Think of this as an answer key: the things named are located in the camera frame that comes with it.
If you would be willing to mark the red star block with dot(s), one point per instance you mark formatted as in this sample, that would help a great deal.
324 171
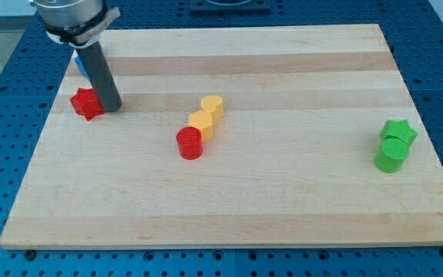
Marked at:
85 103

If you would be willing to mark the green star block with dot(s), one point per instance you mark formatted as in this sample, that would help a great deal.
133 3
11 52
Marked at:
398 129

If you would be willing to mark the wooden board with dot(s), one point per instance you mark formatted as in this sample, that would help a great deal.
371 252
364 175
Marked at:
290 164

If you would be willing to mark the yellow hexagon block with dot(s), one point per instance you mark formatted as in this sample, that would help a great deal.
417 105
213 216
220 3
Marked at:
202 121

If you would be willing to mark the blue block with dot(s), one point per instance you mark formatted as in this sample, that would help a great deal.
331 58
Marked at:
81 67

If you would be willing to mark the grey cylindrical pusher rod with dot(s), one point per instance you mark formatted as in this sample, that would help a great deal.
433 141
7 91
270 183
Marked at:
99 74

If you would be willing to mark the red cylinder block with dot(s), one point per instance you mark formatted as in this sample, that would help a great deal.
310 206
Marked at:
190 144

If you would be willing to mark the green cylinder block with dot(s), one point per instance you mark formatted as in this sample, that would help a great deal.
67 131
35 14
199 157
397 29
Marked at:
391 155

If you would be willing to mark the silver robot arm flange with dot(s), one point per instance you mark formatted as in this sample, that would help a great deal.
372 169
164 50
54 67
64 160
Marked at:
78 23

